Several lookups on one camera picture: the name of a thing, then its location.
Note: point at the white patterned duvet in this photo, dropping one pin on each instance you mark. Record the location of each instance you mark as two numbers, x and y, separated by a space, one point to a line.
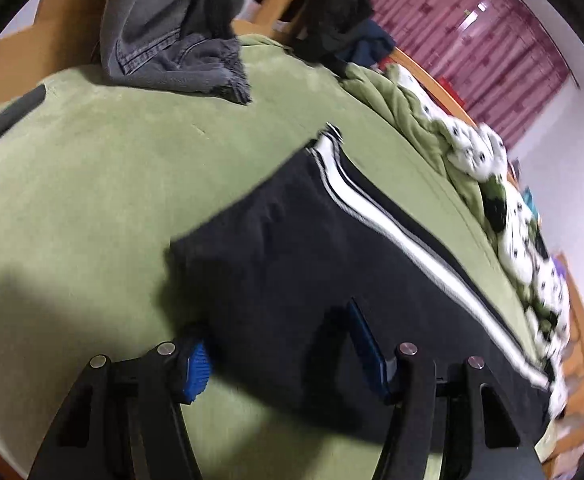
475 161

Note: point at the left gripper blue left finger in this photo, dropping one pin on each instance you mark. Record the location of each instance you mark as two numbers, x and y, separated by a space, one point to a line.
192 369

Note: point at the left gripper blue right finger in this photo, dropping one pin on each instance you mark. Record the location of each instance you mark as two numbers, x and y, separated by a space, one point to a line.
379 372

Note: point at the black pants with white stripe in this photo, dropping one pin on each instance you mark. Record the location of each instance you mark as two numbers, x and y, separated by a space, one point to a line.
270 277

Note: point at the green bed sheet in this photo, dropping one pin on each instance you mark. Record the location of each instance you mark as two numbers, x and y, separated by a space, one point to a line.
98 179

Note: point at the pink patterned curtain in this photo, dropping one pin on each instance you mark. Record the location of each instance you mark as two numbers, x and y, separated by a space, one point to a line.
494 54

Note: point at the dark clothes on footboard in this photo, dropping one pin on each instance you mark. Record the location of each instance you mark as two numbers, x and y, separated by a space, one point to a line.
338 33

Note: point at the grey denim jeans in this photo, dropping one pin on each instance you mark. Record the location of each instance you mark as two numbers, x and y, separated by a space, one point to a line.
182 46

